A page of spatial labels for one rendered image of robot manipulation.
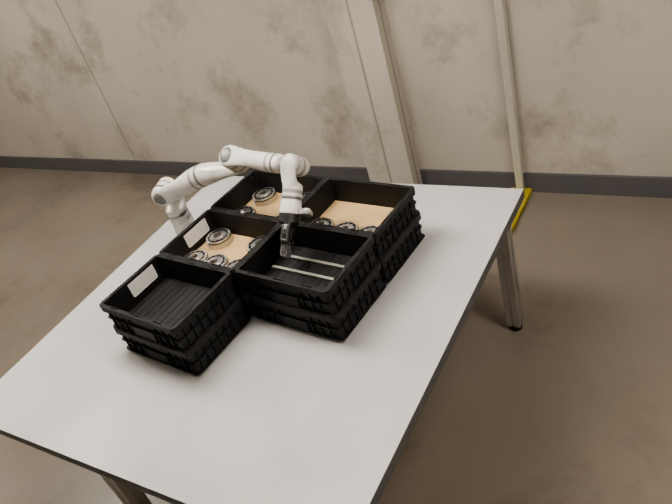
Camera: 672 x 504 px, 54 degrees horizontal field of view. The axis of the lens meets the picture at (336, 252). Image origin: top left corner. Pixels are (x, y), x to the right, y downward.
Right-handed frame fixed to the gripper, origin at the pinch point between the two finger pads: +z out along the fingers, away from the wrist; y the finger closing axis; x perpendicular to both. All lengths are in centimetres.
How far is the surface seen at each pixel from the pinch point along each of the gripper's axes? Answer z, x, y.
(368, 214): -19.9, 25.6, -26.1
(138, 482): 72, -31, 30
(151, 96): -121, -150, -236
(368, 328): 21.7, 30.4, 1.5
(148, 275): 11, -53, -16
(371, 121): -92, 16, -157
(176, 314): 23.9, -37.1, -5.3
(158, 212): -37, -137, -243
